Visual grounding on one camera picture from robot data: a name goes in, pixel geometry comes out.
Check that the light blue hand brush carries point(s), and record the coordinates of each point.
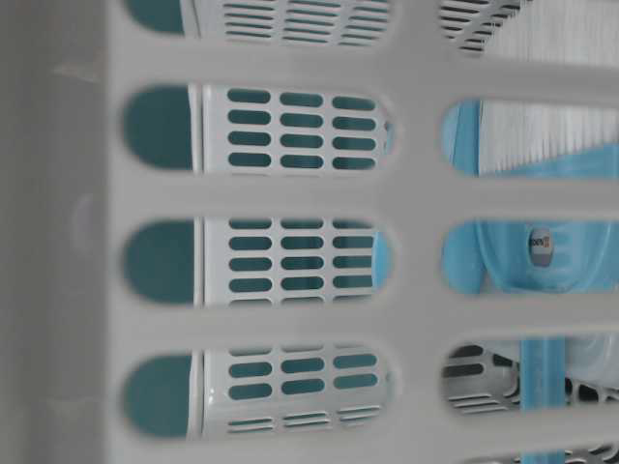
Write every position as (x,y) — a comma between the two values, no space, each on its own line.
(488,138)

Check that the white plastic shopping basket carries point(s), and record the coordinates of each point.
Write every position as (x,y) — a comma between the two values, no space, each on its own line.
(72,194)

